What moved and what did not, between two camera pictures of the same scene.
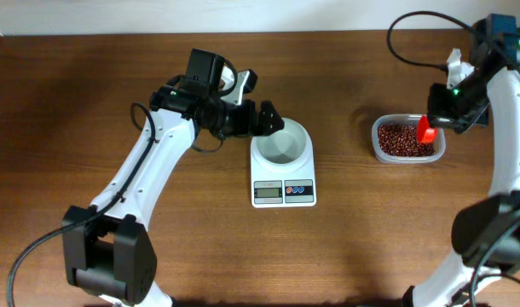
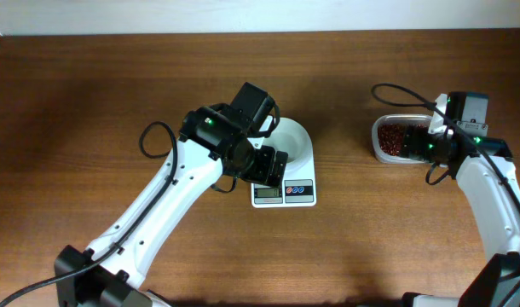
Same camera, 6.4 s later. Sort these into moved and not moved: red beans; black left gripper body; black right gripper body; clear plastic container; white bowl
Moved: black left gripper body; black right gripper body
Not moved: red beans; white bowl; clear plastic container
